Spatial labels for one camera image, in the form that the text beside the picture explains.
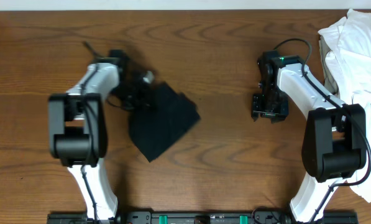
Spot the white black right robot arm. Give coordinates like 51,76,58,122
251,50,371,223

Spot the black t-shirt with logo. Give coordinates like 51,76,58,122
129,83,201,162

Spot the pile of white clothes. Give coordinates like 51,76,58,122
318,9,371,202

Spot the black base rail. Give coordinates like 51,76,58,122
46,209,359,224

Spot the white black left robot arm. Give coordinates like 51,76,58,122
47,50,155,223

